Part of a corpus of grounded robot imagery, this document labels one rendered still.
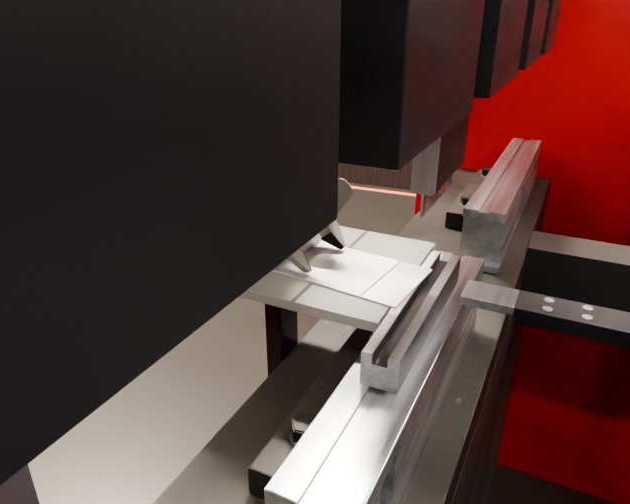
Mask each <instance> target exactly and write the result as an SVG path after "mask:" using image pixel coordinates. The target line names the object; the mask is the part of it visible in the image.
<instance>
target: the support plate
mask: <svg viewBox="0 0 630 504"><path fill-rule="evenodd" d="M339 227H340V230H341V233H342V235H343V239H344V242H345V245H346V246H345V247H347V248H348V247H349V246H350V245H351V244H352V243H353V242H354V241H355V240H356V239H357V238H358V237H359V236H360V235H361V234H363V233H364V232H365V230H359V229H354V228H348V227H343V226H339ZM352 248H356V249H358V250H359V251H363V252H367V253H371V254H375V255H379V256H383V257H386V258H390V259H394V260H398V261H400V262H401V261H402V262H406V263H410V264H414V265H418V266H422V264H423V263H424V261H425V260H426V259H427V257H428V256H429V254H430V253H431V252H432V251H435V243H431V242H425V241H420V240H414V239H409V238H403V237H398V236H392V235H387V234H381V233H376V232H370V231H369V232H368V233H367V234H365V235H364V236H363V237H362V238H361V239H360V240H359V241H358V242H357V243H356V244H355V245H354V246H353V247H352ZM308 284H309V282H305V281H302V280H299V279H296V278H292V277H289V276H286V275H282V274H279V273H276V272H273V270H272V271H271V272H269V273H268V274H267V275H266V276H264V277H263V278H262V279H260V280H259V281H258V282H257V283H255V284H254V285H253V286H252V287H250V288H249V289H248V290H247V291H245V292H244V293H243V294H242V295H240V296H239V297H241V298H245V299H249V300H253V301H257V302H261V303H264V304H268V305H272V306H276V307H280V308H284V309H287V310H291V311H295V312H299V313H303V314H307V315H310V316H314V317H318V318H322V319H326V320H329V321H333V322H337V323H341V324H345V325H349V326H352V327H356V328H360V329H364V330H368V331H372V332H375V331H376V330H377V328H378V327H379V326H380V324H381V323H382V321H383V320H384V319H385V317H386V316H387V314H388V312H389V311H390V309H391V307H388V306H384V305H381V304H378V303H375V302H371V301H368V300H365V299H361V297H360V298H358V297H355V296H352V295H348V294H345V293H342V292H338V291H335V290H332V289H328V288H325V287H322V286H319V285H315V284H313V285H312V286H311V287H310V288H309V289H308V290H307V291H306V292H304V293H303V294H302V295H301V296H300V297H299V298H298V299H297V300H296V301H295V302H292V301H291V300H292V299H293V298H294V297H295V296H296V295H297V294H298V293H299V292H300V291H302V290H303V289H304V288H305V287H306V286H307V285H308Z"/></svg>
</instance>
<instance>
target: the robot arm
mask: <svg viewBox="0 0 630 504"><path fill-rule="evenodd" d="M351 195H352V188H351V186H350V184H349V183H348V182H347V181H346V180H345V179H343V178H338V207H337V214H338V213H339V212H340V210H341V209H342V208H343V206H344V205H345V204H346V202H347V201H348V200H349V199H350V197H351ZM319 234H320V236H321V239H322V240H323V241H325V242H326V243H328V244H330V245H332V246H334V247H336V248H338V249H340V250H341V249H343V248H344V247H345V246H346V245H345V242H344V239H343V235H342V233H341V230H340V227H339V225H338V223H337V221H336V220H335V221H334V222H332V223H331V224H330V225H329V226H327V227H326V228H325V229H324V230H322V231H321V232H320V233H319ZM287 259H288V260H289V261H290V262H291V263H292V264H294V265H295V266H296V267H297V268H298V269H300V270H301V271H302V272H304V273H307V272H310V271H311V270H312V269H311V267H310V265H309V262H308V260H307V258H306V256H305V254H304V251H303V250H301V248H300V249H298V250H297V251H296V252H295V253H293V254H292V255H291V256H289V257H288V258H287Z"/></svg>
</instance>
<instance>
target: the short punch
mask: <svg viewBox="0 0 630 504"><path fill-rule="evenodd" d="M468 122H469V115H467V116H466V117H465V118H464V119H462V120H461V121H460V122H459V123H457V124H456V125H455V126H453V127H452V128H451V129H450V130H448V131H447V132H446V133H445V134H443V135H442V136H441V137H440V138H438V139H437V140H436V141H435V142H433V143H432V144H431V145H430V146H428V147H427V148H426V149H424V150H423V151H422V152H421V153H419V154H418V155H417V156H416V157H414V158H413V163H412V176H411V191H412V192H413V193H414V194H421V204H420V215H419V218H420V219H421V218H422V217H423V216H424V215H425V214H426V213H427V212H428V210H429V209H430V208H431V207H432V206H433V205H434V204H435V202H436V201H437V200H438V199H439V198H440V197H441V195H442V194H443V193H444V192H445V191H446V190H447V189H448V187H449V186H450V185H451V184H452V175H453V173H454V172H455V171H456V170H457V169H458V168H459V167H460V166H461V164H462V163H463V162H464V156H465V148H466V139H467V131H468Z"/></svg>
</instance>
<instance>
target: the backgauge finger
mask: <svg viewBox="0 0 630 504"><path fill-rule="evenodd" d="M459 303H460V304H463V305H467V306H472V307H476V308H481V309H485V310H490V311H494V312H499V313H503V314H508V315H513V316H517V317H521V318H525V319H530V320H534V321H539V322H543V323H548V324H552V325H557V326H561V327H566V328H570V329H575V330H579V331H584V332H588V333H593V334H597V335H602V336H606V337H610V338H615V339H619V340H624V341H628V342H630V312H625V311H620V310H615V309H610V308H605V307H600V306H595V305H591V304H586V303H581V302H576V301H571V300H566V299H561V298H556V297H551V296H546V295H542V294H537V293H532V292H527V291H522V290H520V291H519V290H517V289H512V288H507V287H502V286H498V285H493V284H488V283H483V282H478V281H473V280H468V282H467V284H466V286H465V288H464V290H463V292H462V294H461V296H460V302H459Z"/></svg>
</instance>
